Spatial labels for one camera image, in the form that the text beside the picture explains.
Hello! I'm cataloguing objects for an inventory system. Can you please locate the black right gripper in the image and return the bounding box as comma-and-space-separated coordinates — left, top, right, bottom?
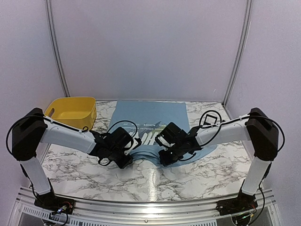
158, 142, 185, 167

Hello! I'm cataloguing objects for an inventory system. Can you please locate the light blue printed t-shirt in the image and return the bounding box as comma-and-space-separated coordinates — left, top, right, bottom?
109, 100, 218, 168

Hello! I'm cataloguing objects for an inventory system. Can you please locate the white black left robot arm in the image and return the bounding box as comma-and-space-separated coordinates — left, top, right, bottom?
8, 108, 141, 210

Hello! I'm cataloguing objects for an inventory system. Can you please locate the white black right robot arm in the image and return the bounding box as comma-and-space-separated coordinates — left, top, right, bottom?
155, 108, 285, 213

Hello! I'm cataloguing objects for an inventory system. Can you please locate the black brooch box base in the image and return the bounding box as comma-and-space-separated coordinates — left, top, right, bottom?
203, 113, 218, 126

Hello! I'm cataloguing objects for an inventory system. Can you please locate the yellow plastic basket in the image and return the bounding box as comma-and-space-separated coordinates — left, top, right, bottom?
44, 97, 97, 129

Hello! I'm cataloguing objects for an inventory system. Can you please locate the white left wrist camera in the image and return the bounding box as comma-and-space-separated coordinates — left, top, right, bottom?
124, 137, 142, 155

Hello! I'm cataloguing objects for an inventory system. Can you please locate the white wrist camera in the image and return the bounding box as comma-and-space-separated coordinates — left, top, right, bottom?
155, 134, 172, 151
124, 137, 142, 155

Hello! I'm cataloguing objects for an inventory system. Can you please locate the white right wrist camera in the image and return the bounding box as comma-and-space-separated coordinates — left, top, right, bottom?
155, 134, 172, 151

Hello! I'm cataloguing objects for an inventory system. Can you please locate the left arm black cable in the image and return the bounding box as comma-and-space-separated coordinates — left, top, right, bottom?
6, 113, 138, 167

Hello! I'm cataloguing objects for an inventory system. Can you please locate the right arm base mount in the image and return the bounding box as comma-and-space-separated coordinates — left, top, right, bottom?
215, 198, 258, 216

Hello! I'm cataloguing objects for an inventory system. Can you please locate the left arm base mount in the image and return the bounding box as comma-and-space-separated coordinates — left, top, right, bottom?
34, 196, 75, 215

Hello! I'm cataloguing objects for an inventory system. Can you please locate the aluminium front rail frame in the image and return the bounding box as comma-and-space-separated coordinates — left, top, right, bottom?
9, 186, 280, 226

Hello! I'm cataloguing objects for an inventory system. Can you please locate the left aluminium corner post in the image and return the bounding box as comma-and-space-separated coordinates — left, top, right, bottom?
45, 0, 70, 97

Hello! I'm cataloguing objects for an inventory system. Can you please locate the aluminium corner post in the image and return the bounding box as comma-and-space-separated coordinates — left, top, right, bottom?
222, 0, 253, 108
45, 0, 70, 97

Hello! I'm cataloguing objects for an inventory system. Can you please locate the right aluminium corner post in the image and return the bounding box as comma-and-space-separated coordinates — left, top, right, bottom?
222, 0, 253, 108

